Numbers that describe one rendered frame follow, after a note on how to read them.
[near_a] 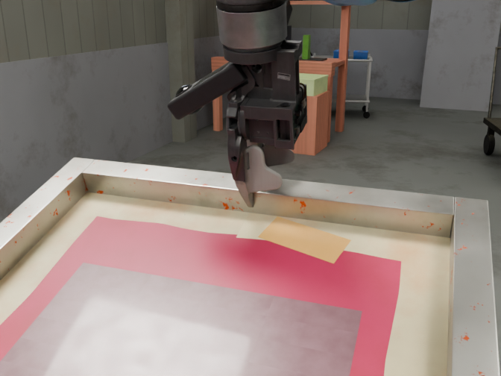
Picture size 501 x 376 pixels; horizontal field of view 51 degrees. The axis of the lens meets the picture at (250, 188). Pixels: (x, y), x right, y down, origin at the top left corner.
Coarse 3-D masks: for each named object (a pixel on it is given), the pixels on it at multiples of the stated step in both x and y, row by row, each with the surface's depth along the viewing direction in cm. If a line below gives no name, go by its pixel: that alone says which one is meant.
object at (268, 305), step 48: (240, 240) 66; (240, 288) 59; (288, 288) 59; (336, 288) 58; (384, 288) 57; (192, 336) 54; (240, 336) 53; (288, 336) 53; (336, 336) 52; (384, 336) 52
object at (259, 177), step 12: (252, 156) 64; (264, 156) 64; (252, 168) 65; (264, 168) 65; (252, 180) 66; (264, 180) 65; (276, 180) 65; (240, 192) 67; (252, 192) 69; (252, 204) 69
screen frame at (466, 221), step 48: (48, 192) 73; (96, 192) 78; (144, 192) 75; (192, 192) 72; (288, 192) 68; (336, 192) 67; (384, 192) 66; (0, 240) 65; (480, 240) 57; (480, 288) 52; (480, 336) 47
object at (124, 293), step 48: (96, 240) 69; (144, 240) 68; (192, 240) 67; (48, 288) 62; (96, 288) 61; (144, 288) 61; (192, 288) 60; (0, 336) 56; (48, 336) 56; (96, 336) 55; (144, 336) 55
